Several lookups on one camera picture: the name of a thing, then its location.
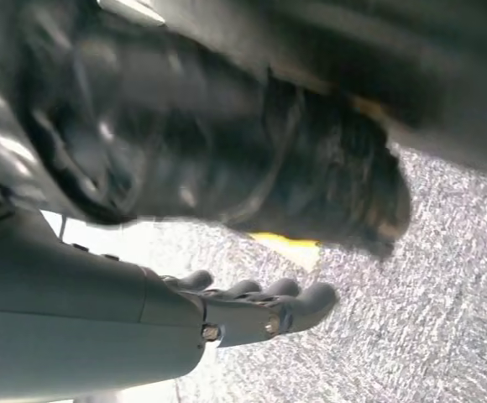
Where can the dark grey robot body shell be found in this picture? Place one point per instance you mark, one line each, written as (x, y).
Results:
(436, 66)

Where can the yellow floor tape square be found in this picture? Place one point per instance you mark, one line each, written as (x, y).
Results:
(285, 242)

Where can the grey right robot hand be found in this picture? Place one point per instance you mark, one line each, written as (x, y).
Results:
(79, 322)

